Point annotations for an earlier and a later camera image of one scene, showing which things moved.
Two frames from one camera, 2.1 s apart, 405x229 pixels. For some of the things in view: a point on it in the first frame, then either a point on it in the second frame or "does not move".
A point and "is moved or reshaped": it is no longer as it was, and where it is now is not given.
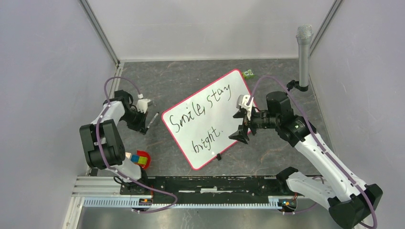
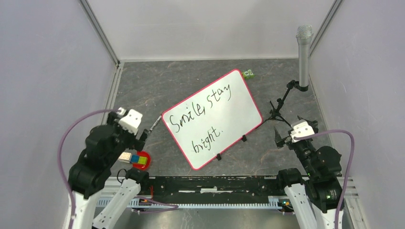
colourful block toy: (138, 159) does not move
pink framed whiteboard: (202, 123) does not move
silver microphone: (304, 36) does not move
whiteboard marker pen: (154, 118) is moved or reshaped
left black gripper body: (134, 119) → (128, 139)
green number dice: (248, 74) does not move
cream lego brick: (128, 155) does not move
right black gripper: (241, 134) → (279, 140)
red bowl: (143, 153) does not move
